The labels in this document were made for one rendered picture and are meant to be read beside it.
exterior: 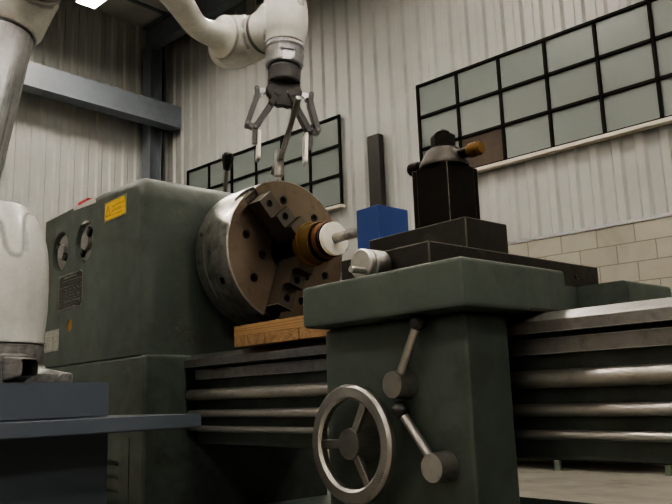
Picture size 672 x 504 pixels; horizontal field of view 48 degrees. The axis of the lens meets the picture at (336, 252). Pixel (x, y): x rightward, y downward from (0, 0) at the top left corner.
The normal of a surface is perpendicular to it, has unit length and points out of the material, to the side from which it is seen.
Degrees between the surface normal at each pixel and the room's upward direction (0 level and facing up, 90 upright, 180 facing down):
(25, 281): 88
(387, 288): 90
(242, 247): 90
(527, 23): 90
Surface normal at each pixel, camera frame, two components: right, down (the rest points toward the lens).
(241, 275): 0.65, -0.16
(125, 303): -0.76, -0.10
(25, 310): 0.86, -0.08
